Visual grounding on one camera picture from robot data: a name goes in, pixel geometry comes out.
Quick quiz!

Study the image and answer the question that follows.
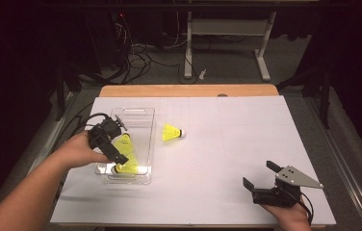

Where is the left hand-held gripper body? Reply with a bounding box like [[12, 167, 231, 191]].
[[87, 114, 129, 151]]

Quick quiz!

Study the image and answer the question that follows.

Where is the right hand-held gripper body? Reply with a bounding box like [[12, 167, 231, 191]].
[[251, 165, 325, 208]]

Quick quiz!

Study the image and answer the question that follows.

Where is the yellow shuttlecock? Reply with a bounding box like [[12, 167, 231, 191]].
[[162, 123, 187, 142], [113, 133, 136, 155], [114, 152, 140, 175]]

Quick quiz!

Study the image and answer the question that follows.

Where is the clear plastic bin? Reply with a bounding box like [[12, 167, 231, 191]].
[[94, 107, 156, 186]]

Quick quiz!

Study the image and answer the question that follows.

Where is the person's right hand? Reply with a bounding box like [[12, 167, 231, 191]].
[[260, 200, 313, 231]]

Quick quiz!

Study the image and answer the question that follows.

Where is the person's left hand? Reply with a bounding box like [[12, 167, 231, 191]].
[[52, 129, 113, 169]]

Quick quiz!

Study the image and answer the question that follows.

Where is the white table mat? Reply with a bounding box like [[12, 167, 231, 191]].
[[49, 95, 337, 226]]

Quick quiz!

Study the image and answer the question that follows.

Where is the black stand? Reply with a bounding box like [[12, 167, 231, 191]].
[[278, 61, 332, 129], [53, 61, 84, 121]]

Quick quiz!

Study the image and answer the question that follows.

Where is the wooden table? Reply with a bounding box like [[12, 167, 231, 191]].
[[98, 84, 280, 98]]

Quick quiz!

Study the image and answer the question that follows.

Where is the white metal stand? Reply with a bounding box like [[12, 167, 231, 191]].
[[183, 11, 278, 82]]

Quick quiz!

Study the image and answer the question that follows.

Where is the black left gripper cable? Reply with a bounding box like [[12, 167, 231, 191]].
[[69, 112, 111, 142]]

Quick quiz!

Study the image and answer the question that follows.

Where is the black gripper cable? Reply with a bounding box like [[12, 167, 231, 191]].
[[69, 112, 111, 142], [297, 189, 315, 225]]

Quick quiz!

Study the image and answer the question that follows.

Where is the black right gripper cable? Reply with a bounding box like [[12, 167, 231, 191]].
[[297, 189, 315, 225]]

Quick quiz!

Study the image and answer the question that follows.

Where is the grey metal rail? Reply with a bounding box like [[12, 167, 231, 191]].
[[303, 95, 362, 231], [24, 90, 76, 181]]

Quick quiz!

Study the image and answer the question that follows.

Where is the tangle of floor cables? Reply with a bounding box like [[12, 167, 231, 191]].
[[113, 13, 199, 85]]

